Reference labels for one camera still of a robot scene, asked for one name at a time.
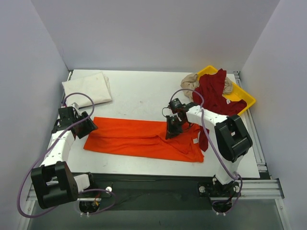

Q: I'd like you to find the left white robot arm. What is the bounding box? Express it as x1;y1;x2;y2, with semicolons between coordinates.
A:
31;103;98;209

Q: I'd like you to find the folded white t shirt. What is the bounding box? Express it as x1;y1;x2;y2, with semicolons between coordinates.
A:
62;72;112;104

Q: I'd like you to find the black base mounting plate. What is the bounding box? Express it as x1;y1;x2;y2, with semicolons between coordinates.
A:
79;173;239;214

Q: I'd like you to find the purple cable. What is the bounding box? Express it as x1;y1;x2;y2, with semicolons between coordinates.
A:
169;89;243;214
16;92;117;218

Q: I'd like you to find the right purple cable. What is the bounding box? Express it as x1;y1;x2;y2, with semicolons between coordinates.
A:
169;89;243;214

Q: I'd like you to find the orange t shirt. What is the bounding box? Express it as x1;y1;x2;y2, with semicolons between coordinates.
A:
83;117;204;162

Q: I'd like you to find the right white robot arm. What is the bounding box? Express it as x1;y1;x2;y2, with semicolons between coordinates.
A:
165;98;253;196

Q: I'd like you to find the yellow plastic bin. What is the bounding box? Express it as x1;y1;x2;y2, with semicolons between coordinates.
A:
197;66;256;115

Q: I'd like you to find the dark red t shirt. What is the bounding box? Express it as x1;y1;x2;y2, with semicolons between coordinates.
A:
191;69;248;152

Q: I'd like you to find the folded blue t shirt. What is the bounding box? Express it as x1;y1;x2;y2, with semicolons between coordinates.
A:
61;100;67;107

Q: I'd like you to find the beige t shirt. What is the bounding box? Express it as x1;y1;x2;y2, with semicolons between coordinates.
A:
180;73;234;102

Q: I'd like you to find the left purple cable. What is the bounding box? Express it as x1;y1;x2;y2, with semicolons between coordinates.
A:
16;92;117;218

